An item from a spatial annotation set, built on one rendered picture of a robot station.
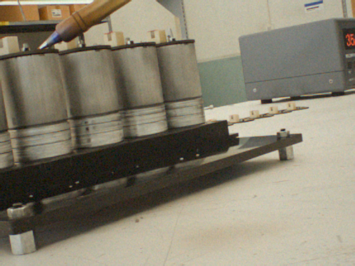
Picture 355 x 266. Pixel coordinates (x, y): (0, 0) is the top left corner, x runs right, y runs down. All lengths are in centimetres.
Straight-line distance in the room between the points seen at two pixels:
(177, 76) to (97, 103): 5
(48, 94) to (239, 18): 591
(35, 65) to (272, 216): 11
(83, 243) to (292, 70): 63
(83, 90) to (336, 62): 54
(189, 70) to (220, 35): 600
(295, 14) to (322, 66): 498
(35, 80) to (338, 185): 12
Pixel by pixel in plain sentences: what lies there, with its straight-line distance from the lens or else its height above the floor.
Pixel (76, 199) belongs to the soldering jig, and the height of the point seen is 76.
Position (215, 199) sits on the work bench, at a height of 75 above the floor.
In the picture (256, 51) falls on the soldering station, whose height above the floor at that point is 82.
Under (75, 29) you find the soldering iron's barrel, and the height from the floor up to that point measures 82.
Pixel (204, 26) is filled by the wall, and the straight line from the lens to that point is 643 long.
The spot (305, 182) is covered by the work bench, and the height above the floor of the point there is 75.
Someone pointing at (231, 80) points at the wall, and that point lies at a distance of 622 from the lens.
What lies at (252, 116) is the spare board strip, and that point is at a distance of 57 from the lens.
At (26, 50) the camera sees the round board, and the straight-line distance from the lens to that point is 24.
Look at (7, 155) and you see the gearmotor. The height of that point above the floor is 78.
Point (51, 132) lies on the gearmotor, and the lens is 23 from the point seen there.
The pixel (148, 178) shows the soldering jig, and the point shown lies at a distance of 21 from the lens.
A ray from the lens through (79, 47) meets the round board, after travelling 25.
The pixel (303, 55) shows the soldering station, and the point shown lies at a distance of 78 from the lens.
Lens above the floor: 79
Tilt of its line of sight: 4 degrees down
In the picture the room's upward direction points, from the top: 8 degrees counter-clockwise
